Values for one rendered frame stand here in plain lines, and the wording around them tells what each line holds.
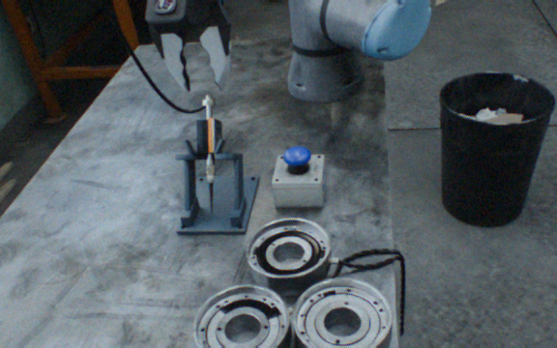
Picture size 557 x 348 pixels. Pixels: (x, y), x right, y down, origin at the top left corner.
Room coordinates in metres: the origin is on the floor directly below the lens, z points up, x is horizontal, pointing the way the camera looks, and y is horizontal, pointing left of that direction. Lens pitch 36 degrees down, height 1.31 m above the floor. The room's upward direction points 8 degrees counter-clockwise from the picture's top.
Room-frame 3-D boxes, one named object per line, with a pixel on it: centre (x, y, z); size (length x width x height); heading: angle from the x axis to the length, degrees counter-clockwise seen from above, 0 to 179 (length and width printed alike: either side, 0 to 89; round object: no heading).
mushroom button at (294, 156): (0.65, -0.03, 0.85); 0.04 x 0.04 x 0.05
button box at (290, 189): (0.66, -0.03, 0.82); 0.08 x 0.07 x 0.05; 168
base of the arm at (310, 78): (0.99, -0.12, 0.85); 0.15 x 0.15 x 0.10
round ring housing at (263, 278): (0.50, 0.00, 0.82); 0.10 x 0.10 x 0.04
